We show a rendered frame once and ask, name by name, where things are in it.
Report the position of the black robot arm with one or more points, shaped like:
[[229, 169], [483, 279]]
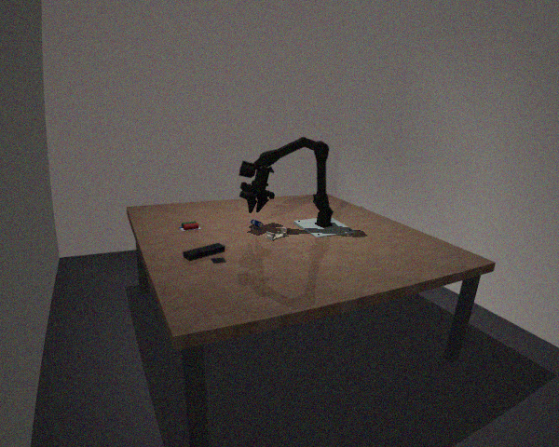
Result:
[[268, 158]]

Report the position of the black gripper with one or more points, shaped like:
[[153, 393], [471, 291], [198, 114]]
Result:
[[258, 191]]

